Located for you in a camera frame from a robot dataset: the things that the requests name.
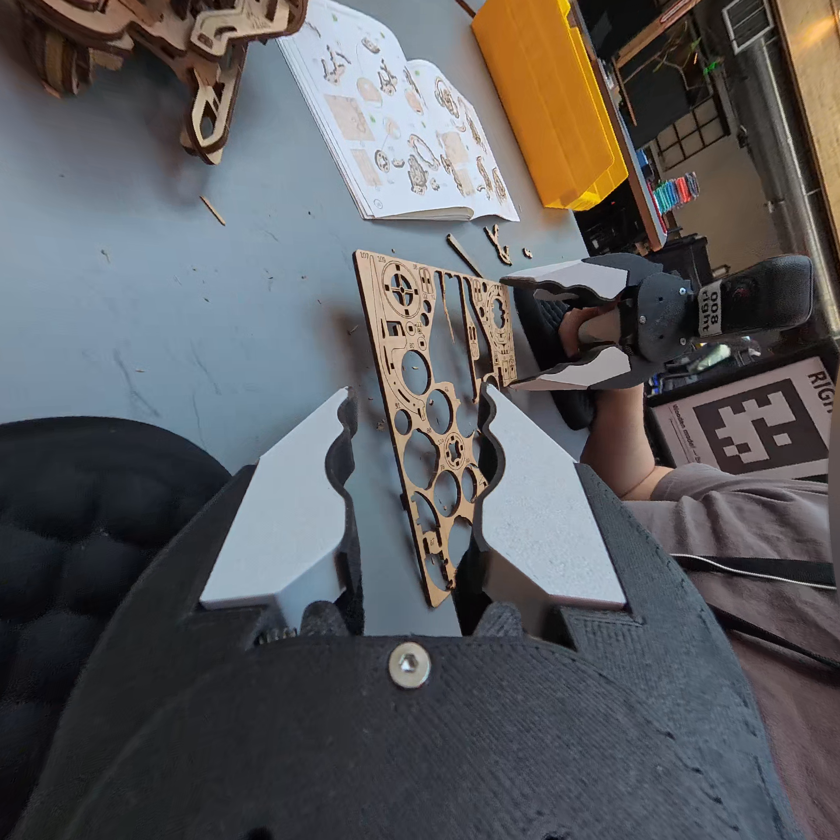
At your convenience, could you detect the black shoulder strap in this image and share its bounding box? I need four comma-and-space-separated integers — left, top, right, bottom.
669, 553, 838, 589

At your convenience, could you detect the assembled wooden mechanical model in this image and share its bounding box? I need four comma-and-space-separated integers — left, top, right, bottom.
16, 0, 309, 165

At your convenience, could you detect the person's right forearm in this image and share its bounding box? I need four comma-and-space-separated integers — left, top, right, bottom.
581, 382, 678, 501

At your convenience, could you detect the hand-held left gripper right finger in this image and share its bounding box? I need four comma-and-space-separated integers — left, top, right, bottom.
471, 382, 629, 641

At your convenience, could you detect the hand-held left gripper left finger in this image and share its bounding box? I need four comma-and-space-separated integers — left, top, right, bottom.
199, 386, 363, 634

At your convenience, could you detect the long thin wooden strip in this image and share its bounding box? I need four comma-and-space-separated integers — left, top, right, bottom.
446, 234, 485, 278

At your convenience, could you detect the black and white tag board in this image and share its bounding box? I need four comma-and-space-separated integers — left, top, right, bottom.
646, 357, 840, 483

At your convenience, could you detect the silver ventilation duct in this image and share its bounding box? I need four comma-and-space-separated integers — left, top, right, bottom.
740, 36, 840, 358

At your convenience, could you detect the laser-cut plywood parts sheet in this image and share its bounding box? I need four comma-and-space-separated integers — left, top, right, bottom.
353, 249, 519, 608

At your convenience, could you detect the open instruction booklet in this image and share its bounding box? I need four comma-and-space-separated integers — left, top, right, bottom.
276, 0, 521, 223

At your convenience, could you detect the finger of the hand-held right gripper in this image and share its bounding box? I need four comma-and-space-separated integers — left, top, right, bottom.
508, 345, 648, 393
500, 255, 647, 309

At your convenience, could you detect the white vent grille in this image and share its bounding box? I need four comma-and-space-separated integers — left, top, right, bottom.
721, 0, 777, 55

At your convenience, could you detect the person's right hand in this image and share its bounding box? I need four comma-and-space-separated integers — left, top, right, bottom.
559, 307, 595, 361

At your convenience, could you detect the background work desk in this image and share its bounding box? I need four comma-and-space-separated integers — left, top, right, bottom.
571, 0, 672, 253

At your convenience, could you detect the yellow plastic bin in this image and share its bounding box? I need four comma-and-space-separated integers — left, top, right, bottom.
471, 0, 630, 211

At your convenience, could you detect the stack of colourful packets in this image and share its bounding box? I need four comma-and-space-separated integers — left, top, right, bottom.
650, 172, 701, 215

